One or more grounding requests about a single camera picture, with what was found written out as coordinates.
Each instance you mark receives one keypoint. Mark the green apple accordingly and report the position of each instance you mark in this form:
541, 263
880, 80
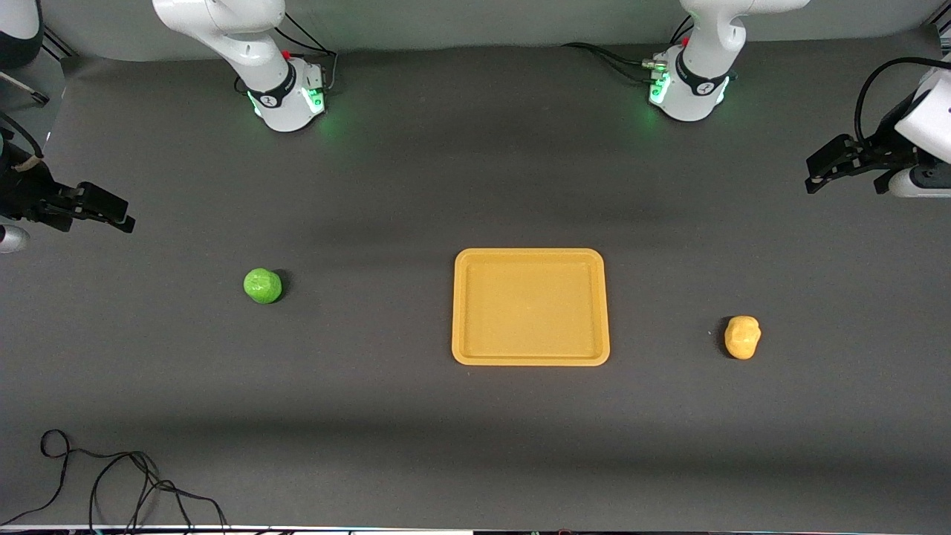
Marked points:
263, 286

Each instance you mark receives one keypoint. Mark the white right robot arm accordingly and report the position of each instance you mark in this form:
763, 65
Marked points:
252, 52

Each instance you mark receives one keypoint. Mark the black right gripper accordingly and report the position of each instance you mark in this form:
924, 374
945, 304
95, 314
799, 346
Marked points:
24, 195

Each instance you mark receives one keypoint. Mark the yellow potato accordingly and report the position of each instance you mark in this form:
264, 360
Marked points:
742, 338

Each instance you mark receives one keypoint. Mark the dark grey table mat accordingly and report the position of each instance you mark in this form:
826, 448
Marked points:
475, 446

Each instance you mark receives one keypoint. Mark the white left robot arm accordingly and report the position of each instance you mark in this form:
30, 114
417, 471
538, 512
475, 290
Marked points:
706, 67

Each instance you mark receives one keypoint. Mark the yellow plastic tray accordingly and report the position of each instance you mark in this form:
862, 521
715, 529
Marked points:
529, 308

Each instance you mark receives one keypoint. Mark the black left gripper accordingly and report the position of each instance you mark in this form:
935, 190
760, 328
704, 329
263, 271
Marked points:
881, 151

